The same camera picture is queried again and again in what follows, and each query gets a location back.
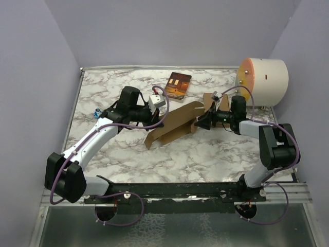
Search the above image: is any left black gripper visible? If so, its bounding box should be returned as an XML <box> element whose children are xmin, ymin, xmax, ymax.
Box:
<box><xmin>130</xmin><ymin>102</ymin><xmax>165</xmax><ymax>132</ymax></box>

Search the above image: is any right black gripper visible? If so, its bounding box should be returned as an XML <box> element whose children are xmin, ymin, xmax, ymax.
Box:
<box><xmin>195</xmin><ymin>102</ymin><xmax>235</xmax><ymax>130</ymax></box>

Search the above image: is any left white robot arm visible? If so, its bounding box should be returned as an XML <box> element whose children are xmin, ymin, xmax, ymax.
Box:
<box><xmin>44</xmin><ymin>85</ymin><xmax>170</xmax><ymax>205</ymax></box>

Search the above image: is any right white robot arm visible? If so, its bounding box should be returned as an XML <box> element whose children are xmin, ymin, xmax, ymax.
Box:
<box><xmin>195</xmin><ymin>96</ymin><xmax>301</xmax><ymax>201</ymax></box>

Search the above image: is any folded brown cardboard box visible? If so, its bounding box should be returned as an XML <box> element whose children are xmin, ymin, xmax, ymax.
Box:
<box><xmin>203</xmin><ymin>93</ymin><xmax>230</xmax><ymax>128</ymax></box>

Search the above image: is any dark paperback book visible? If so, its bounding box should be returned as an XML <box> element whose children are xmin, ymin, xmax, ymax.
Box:
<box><xmin>164</xmin><ymin>72</ymin><xmax>192</xmax><ymax>103</ymax></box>

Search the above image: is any small blue toy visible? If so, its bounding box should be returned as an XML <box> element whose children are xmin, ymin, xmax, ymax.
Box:
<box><xmin>94</xmin><ymin>108</ymin><xmax>102</xmax><ymax>119</ymax></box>

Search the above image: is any round pastel drawer cabinet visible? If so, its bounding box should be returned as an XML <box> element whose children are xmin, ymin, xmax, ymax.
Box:
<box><xmin>235</xmin><ymin>58</ymin><xmax>289</xmax><ymax>107</ymax></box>

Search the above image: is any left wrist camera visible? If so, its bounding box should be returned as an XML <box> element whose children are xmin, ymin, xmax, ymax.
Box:
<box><xmin>148</xmin><ymin>94</ymin><xmax>166</xmax><ymax>113</ymax></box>

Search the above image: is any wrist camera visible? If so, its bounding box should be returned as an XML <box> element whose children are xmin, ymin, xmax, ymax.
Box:
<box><xmin>211</xmin><ymin>91</ymin><xmax>223</xmax><ymax>103</ymax></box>
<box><xmin>148</xmin><ymin>94</ymin><xmax>166</xmax><ymax>113</ymax></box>

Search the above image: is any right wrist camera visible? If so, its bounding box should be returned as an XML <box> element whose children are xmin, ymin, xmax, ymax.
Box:
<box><xmin>211</xmin><ymin>91</ymin><xmax>223</xmax><ymax>103</ymax></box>

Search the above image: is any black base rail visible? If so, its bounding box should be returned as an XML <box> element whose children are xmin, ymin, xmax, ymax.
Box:
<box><xmin>84</xmin><ymin>180</ymin><xmax>266</xmax><ymax>214</ymax></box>

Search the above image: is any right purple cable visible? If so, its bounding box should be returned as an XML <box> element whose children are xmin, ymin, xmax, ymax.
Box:
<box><xmin>218</xmin><ymin>86</ymin><xmax>301</xmax><ymax>226</ymax></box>

